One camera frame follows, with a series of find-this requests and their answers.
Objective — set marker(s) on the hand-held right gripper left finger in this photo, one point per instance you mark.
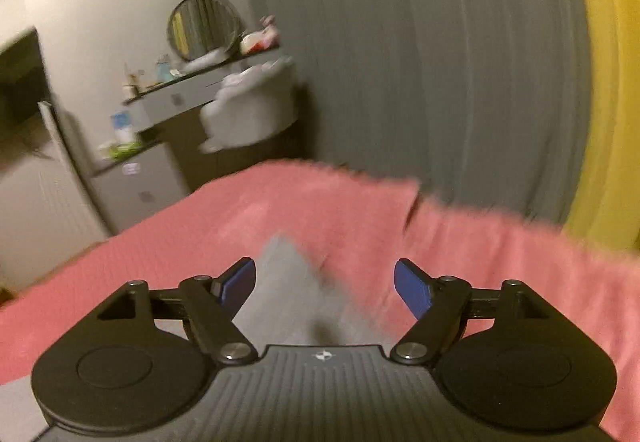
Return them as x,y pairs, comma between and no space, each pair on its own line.
239,284

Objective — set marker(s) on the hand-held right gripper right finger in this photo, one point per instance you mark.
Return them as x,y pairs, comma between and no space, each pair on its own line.
412,287

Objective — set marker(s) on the grey pants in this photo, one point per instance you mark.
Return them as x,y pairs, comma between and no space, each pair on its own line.
300,292

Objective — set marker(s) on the pink ribbed blanket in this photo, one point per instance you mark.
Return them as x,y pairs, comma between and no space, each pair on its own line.
325,202

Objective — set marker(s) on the grey nightstand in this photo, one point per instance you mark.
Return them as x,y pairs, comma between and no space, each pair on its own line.
140,192

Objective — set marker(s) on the green packet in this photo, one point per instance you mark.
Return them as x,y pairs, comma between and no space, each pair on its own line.
122,150

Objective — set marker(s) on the grey upholstered chair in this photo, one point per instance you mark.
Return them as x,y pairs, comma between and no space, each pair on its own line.
250,106

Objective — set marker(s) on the grey vanity desk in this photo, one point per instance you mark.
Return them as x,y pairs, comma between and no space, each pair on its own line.
170,94

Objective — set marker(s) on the white tower fan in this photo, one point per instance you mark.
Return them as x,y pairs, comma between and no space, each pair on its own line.
70,171

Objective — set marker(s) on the grey curtain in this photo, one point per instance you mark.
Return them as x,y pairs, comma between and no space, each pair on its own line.
410,61

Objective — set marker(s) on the white bottle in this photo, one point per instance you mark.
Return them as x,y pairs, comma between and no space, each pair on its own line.
131,84

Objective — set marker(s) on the white tissue pack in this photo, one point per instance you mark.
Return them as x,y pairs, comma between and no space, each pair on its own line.
205,59

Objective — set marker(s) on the blue bottle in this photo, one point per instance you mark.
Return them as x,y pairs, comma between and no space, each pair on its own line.
162,69

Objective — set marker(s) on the round vanity mirror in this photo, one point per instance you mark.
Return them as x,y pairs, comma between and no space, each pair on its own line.
202,26

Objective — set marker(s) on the yellow curtain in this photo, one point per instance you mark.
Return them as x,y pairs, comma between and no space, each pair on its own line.
615,96

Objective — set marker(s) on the wall-mounted television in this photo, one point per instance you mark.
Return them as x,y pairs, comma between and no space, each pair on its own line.
20,76

